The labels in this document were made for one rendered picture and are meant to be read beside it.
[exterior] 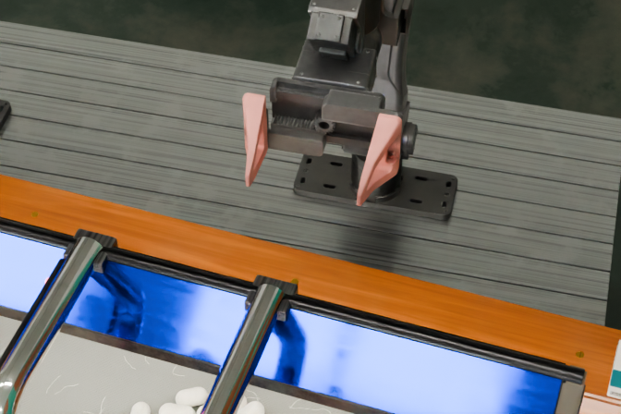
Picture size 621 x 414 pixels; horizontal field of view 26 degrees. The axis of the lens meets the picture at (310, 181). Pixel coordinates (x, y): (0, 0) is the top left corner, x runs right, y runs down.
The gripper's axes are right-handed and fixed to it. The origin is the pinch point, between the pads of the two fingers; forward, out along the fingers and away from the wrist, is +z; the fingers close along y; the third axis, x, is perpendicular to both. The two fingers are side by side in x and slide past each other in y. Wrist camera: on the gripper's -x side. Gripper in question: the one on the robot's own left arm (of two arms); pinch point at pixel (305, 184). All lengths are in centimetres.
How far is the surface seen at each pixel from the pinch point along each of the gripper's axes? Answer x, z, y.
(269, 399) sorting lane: 33.2, 0.7, -3.8
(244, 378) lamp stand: -4.8, 23.5, 1.2
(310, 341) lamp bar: -2.1, 17.4, 4.5
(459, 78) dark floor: 109, -134, 1
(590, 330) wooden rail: 30.9, -14.0, 27.6
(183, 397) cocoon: 31.4, 3.6, -12.1
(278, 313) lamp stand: -4.1, 16.9, 2.0
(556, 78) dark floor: 109, -139, 21
